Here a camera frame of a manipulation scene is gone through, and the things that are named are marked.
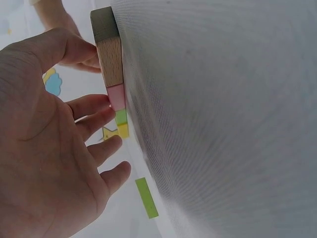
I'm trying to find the yellow block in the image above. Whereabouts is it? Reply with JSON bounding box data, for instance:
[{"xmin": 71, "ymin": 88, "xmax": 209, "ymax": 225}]
[{"xmin": 117, "ymin": 123, "xmax": 130, "ymax": 139}]

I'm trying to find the long green rectangular block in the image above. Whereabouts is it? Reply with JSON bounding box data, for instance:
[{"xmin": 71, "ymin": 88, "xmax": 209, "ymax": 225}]
[{"xmin": 135, "ymin": 177, "xmax": 159, "ymax": 220}]

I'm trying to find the person's left hand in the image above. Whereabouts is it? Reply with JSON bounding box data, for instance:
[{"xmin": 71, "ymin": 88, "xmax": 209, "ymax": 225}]
[{"xmin": 0, "ymin": 27, "xmax": 132, "ymax": 238}]

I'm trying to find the person's right hand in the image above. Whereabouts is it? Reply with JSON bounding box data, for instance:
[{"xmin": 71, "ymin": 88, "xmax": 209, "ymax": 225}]
[{"xmin": 45, "ymin": 12, "xmax": 102, "ymax": 74}]

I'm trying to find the light green block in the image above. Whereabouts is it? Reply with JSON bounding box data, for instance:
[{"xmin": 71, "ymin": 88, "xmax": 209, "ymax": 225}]
[{"xmin": 115, "ymin": 108, "xmax": 128, "ymax": 126}]

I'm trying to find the pink block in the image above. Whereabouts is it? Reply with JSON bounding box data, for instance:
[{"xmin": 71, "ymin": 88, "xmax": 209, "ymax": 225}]
[{"xmin": 106, "ymin": 83, "xmax": 127, "ymax": 112}]

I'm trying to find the natural wood block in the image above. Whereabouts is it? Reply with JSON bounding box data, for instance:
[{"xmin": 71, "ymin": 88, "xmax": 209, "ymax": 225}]
[{"xmin": 96, "ymin": 36, "xmax": 124, "ymax": 88}]

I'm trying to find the person's right forearm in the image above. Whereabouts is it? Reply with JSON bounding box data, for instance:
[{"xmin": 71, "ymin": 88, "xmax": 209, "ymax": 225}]
[{"xmin": 29, "ymin": 0, "xmax": 67, "ymax": 28}]

